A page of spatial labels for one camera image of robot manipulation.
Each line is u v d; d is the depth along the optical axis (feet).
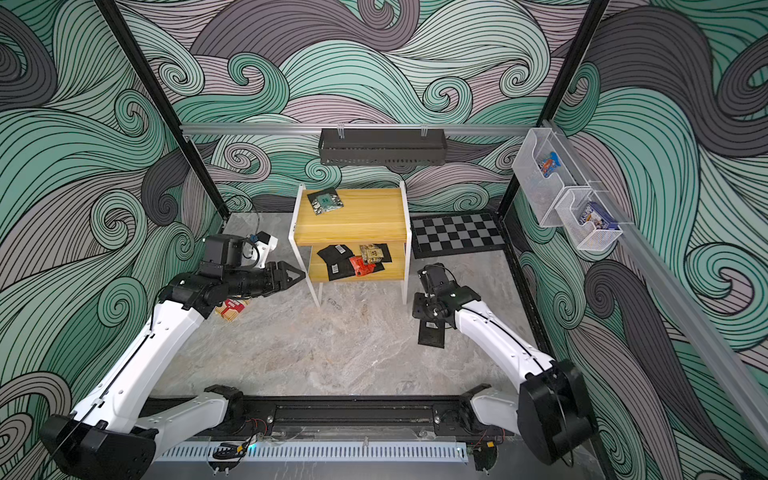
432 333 2.90
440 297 1.94
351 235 2.29
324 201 2.56
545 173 2.73
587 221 2.22
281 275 2.09
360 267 2.74
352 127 3.08
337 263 2.81
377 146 3.50
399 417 2.44
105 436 1.17
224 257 1.81
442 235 3.54
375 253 2.87
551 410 1.26
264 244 2.19
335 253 2.88
